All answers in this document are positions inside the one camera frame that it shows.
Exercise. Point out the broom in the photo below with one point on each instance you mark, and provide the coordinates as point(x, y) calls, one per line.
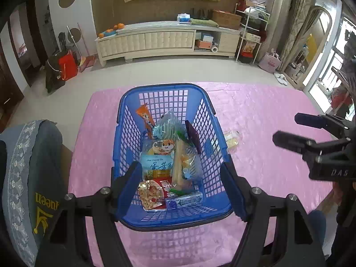
point(86, 59)

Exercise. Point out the white mop pole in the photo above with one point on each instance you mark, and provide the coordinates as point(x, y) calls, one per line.
point(71, 37)

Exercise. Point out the red and yellow packet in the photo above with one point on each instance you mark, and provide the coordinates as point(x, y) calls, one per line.
point(167, 185)

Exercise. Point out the light blue clear packet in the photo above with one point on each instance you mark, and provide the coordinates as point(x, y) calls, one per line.
point(167, 128)

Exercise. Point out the green folded cloth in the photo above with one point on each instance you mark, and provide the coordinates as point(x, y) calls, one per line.
point(203, 22)

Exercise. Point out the small round wall disc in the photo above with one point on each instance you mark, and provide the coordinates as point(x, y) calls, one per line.
point(76, 34)

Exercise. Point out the tan wafer packet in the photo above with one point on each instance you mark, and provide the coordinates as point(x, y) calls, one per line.
point(179, 158)

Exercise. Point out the yellow clear snack packet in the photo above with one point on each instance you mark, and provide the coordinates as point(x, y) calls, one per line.
point(232, 141)

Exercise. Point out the blue plastic basket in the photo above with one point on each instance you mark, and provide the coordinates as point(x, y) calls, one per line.
point(172, 224)

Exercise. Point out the orange box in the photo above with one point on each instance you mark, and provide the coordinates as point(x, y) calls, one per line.
point(204, 44)

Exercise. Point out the row of dark bottles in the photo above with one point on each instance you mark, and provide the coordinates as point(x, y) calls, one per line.
point(199, 14)

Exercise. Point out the blue tray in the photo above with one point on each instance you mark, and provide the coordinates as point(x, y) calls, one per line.
point(110, 33)

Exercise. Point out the blue fox print packet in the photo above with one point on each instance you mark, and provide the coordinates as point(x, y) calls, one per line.
point(157, 161)

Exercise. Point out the person's leg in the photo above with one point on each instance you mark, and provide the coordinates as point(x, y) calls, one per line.
point(317, 225)

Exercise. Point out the red snack packet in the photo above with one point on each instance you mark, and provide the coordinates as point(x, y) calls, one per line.
point(150, 194)

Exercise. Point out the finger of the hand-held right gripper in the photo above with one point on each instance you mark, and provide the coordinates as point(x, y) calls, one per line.
point(289, 140)
point(307, 119)

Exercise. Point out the grey embroidered chair cover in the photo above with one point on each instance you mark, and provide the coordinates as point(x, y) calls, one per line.
point(41, 158)

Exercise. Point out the white slipper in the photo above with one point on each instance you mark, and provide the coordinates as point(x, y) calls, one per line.
point(283, 81)
point(278, 75)

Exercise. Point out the cream TV cabinet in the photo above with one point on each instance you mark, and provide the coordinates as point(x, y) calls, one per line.
point(167, 41)

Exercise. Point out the person's right forearm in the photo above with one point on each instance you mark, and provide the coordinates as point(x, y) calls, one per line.
point(345, 214)

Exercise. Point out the brown wooden door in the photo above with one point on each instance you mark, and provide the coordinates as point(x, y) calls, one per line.
point(11, 89)

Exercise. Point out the cardboard box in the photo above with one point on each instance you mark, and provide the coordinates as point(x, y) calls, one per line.
point(226, 19)

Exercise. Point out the white standing air conditioner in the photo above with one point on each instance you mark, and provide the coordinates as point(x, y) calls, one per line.
point(283, 11)

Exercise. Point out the orange snack packet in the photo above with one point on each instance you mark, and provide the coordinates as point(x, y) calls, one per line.
point(144, 116)

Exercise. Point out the white paper roll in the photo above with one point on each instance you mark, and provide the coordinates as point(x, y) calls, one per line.
point(214, 49)

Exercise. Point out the pink tablecloth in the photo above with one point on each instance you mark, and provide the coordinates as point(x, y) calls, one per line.
point(264, 103)

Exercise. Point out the arched standing mirror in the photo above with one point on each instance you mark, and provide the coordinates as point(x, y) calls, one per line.
point(319, 19)

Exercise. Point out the clear cracker packet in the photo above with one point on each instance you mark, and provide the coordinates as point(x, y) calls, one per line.
point(193, 164)

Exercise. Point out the white metal rack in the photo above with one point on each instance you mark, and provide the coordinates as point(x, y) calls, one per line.
point(251, 33)

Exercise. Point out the blue box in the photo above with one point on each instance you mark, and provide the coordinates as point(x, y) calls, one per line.
point(208, 37)

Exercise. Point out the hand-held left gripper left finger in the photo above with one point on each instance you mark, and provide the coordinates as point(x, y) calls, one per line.
point(130, 189)

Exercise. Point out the black bag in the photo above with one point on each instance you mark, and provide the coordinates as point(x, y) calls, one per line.
point(52, 75)

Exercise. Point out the patterned curtain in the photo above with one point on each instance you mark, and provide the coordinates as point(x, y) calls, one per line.
point(299, 19)

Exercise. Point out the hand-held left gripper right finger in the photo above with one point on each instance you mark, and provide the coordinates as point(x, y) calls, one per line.
point(233, 192)

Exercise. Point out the pink bag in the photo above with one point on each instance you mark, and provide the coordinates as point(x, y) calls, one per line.
point(270, 62)

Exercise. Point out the dark wooden door frame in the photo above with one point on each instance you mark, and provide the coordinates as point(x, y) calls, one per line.
point(39, 39)

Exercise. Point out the blue gum stick packet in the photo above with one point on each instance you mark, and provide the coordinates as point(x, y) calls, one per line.
point(185, 200)

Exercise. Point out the red bag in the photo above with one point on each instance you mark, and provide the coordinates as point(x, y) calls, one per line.
point(68, 66)

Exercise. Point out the tissue box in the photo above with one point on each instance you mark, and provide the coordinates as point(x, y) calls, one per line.
point(184, 18)

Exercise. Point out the purple snack packet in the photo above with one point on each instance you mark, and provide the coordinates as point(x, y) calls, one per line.
point(193, 137)

